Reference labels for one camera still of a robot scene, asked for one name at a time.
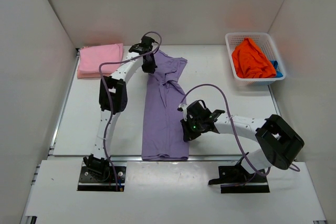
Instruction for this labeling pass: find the purple t shirt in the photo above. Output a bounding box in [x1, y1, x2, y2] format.
[141, 50, 189, 161]

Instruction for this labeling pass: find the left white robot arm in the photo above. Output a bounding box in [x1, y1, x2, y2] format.
[83, 32, 162, 182]

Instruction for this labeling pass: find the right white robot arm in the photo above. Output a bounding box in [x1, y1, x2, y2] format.
[178, 100, 304, 174]

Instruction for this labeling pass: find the folded pink t shirt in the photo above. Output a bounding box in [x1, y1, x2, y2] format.
[77, 43, 123, 79]

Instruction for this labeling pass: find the orange t shirt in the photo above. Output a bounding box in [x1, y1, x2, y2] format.
[232, 38, 276, 79]

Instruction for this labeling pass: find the blue t shirt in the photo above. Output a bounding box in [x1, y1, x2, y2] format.
[270, 60, 283, 78]

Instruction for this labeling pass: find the white plastic basket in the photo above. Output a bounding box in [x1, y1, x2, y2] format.
[225, 32, 286, 86]

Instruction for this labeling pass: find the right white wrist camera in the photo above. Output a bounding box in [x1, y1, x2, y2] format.
[177, 103, 188, 121]

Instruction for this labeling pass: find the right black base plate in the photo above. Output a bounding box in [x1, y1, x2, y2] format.
[208, 165, 270, 194]

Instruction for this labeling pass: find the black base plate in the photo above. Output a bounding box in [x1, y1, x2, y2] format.
[77, 163, 127, 192]
[208, 165, 270, 194]

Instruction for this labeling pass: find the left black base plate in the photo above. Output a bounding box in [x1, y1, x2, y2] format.
[77, 163, 127, 192]

